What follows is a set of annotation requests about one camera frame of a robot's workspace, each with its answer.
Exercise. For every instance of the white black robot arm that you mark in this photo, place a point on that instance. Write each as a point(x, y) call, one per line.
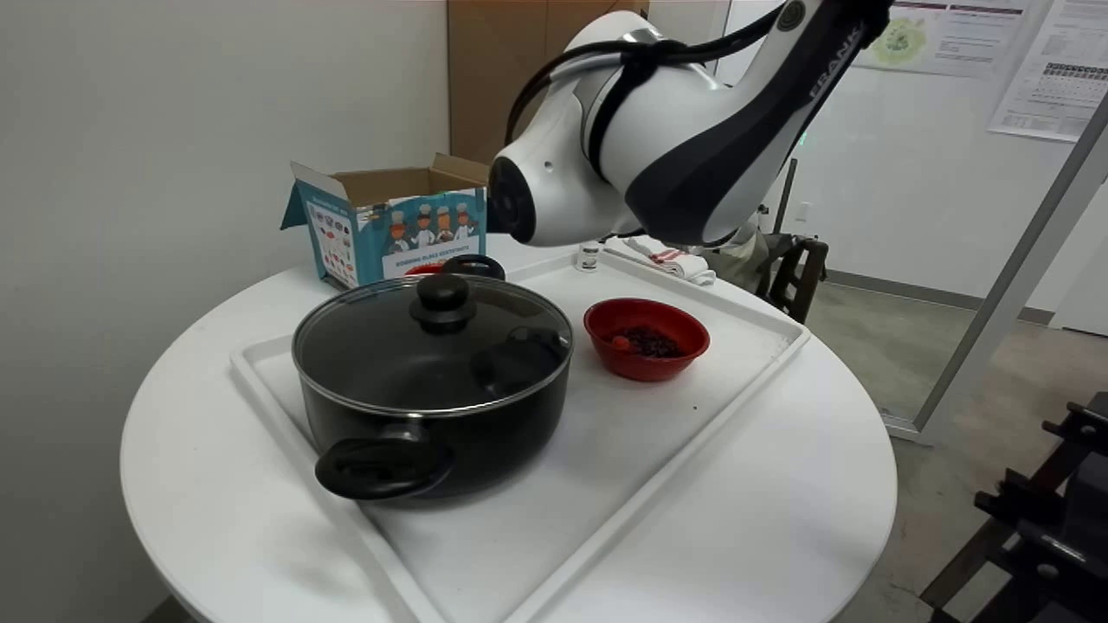
point(643, 133)

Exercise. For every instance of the red bowl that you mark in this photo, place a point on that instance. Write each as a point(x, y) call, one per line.
point(644, 341)

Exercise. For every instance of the small white pill bottle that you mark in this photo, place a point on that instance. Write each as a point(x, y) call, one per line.
point(591, 253)

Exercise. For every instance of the white rectangular tray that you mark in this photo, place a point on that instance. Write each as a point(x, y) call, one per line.
point(512, 552)

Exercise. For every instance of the white red striped towel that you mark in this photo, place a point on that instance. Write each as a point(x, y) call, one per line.
point(663, 256)

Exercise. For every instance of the black cooking pot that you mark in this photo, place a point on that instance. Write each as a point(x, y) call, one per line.
point(428, 462)

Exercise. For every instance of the glass pot lid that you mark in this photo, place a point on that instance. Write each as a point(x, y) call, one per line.
point(435, 349)

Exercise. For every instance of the grey beige backpack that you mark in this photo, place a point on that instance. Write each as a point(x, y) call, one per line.
point(742, 263)

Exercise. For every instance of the blue printed cardboard box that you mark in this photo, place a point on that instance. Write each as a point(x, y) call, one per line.
point(390, 222)

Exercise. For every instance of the large brown cardboard box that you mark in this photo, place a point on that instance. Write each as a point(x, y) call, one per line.
point(492, 45)

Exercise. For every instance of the black metal stand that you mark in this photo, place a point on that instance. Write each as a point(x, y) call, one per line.
point(1042, 535)

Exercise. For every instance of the grey metal post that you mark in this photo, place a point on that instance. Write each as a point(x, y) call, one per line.
point(1029, 262)

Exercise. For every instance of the wall poster with green circle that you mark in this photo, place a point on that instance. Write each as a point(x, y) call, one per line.
point(947, 37)

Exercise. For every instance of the white wall poster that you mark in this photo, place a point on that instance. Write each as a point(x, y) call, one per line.
point(1066, 76)

